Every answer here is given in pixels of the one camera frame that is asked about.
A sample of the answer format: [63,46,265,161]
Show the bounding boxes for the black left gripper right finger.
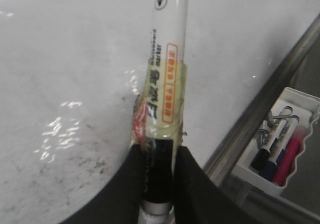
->
[172,146,268,224]

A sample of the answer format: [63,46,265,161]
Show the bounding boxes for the white black whiteboard marker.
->
[140,0,188,224]

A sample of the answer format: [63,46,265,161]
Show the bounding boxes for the red round magnet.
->
[132,101,148,144]

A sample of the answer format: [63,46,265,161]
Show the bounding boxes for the white plastic marker tray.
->
[231,87,320,196]

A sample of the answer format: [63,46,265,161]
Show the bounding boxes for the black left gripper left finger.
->
[62,144,143,224]

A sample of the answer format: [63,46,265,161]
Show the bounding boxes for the black capped marker in tray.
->
[250,106,293,171]

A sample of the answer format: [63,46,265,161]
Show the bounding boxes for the blue capped marker in tray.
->
[259,115,300,181]

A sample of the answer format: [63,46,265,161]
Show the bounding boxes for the metal clip in tray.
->
[255,110,291,150]

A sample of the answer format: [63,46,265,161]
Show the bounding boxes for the white whiteboard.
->
[0,0,320,224]

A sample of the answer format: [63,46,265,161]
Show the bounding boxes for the grey aluminium whiteboard frame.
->
[203,16,320,187]

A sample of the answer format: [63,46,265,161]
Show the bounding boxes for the pink marker in tray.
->
[272,126,306,187]

